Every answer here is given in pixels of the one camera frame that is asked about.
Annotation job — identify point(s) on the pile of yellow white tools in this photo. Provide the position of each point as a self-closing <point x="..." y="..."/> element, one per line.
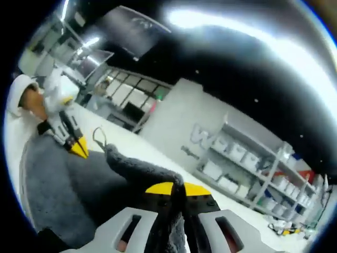
<point x="283" y="228"/>

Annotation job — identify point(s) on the small dark hanging screen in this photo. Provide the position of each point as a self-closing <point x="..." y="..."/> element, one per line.
<point x="97" y="64"/>

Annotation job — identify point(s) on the person's left hand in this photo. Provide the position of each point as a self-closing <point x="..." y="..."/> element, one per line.
<point x="33" y="101"/>

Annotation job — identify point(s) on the black monitor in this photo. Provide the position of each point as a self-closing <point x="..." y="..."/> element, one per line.
<point x="134" y="110"/>

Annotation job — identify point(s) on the green exit sign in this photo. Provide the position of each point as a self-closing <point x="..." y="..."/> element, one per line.
<point x="160" y="96"/>

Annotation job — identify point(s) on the grey towel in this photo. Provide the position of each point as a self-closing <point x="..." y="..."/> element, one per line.
<point x="73" y="189"/>

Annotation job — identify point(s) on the large dark hanging screen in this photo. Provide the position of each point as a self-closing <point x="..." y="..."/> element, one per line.
<point x="131" y="31"/>

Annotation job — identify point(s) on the pink sign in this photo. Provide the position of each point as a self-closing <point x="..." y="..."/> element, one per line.
<point x="153" y="108"/>

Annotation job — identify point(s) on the row of white storage bins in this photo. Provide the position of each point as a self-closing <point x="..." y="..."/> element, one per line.
<point x="237" y="160"/>

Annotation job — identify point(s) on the white metal stand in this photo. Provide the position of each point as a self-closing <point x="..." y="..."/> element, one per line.
<point x="146" y="121"/>

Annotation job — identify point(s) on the grey metal shelving unit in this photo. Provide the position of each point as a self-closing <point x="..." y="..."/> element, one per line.
<point x="263" y="171"/>

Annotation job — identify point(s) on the ceiling light strip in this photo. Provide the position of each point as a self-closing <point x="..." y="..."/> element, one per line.
<point x="210" y="13"/>

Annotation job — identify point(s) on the red blue banner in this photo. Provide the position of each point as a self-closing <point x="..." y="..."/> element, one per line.
<point x="295" y="170"/>

